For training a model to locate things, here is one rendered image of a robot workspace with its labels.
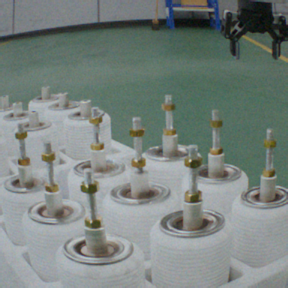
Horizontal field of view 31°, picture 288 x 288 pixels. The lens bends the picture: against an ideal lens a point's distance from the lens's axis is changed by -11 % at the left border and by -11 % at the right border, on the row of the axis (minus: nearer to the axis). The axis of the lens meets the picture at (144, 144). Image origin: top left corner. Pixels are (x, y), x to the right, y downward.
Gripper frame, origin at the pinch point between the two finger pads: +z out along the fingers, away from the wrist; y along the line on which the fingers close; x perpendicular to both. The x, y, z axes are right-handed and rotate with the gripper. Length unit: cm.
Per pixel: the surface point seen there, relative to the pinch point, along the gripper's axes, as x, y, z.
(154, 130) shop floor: -77, 6, 56
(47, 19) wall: -592, 48, 148
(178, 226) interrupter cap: 45, 27, 3
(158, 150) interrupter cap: 18.3, 23.6, 8.5
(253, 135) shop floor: -62, -25, 53
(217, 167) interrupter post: 31.5, 18.2, 4.4
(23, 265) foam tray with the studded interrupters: 41, 46, 11
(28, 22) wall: -596, 75, 150
